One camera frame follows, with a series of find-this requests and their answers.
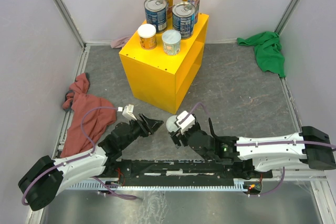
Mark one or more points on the short can white lid front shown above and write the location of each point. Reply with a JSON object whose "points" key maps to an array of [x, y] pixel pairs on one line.
{"points": [[171, 125]]}

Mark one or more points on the green cloth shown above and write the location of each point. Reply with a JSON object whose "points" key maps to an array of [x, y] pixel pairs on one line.
{"points": [[267, 50]]}

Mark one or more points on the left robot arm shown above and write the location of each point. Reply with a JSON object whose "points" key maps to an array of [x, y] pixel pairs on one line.
{"points": [[49, 177]]}

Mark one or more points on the short orange can white lid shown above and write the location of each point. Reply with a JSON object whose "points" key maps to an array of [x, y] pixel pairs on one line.
{"points": [[147, 35]]}

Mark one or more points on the pink cloth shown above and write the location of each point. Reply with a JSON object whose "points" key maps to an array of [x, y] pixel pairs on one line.
{"points": [[120, 42]]}

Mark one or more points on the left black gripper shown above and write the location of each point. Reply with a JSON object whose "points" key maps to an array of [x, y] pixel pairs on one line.
{"points": [[147, 128]]}

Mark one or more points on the short green can clear lid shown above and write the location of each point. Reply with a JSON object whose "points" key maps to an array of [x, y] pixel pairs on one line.
{"points": [[171, 42]]}

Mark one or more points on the blue can metal pull-tab lid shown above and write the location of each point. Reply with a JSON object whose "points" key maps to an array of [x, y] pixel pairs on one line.
{"points": [[156, 14]]}

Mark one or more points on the red cloth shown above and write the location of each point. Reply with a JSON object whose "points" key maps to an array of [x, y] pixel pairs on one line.
{"points": [[91, 117]]}

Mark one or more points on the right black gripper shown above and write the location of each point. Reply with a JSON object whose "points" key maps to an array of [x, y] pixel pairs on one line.
{"points": [[175, 139]]}

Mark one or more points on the white slotted cable duct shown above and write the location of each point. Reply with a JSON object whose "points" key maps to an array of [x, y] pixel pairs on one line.
{"points": [[91, 184]]}

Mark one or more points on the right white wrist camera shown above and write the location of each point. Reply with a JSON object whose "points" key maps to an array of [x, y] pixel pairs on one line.
{"points": [[184, 121]]}

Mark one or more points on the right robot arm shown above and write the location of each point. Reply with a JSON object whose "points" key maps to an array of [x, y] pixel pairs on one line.
{"points": [[309, 146]]}

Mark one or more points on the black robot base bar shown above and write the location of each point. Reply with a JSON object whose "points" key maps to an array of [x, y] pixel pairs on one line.
{"points": [[180, 173]]}

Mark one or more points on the yellow open shelf cabinet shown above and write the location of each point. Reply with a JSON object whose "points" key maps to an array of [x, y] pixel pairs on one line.
{"points": [[160, 79]]}

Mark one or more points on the blue can with pull-tab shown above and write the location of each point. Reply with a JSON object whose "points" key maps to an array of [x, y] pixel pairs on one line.
{"points": [[183, 14]]}

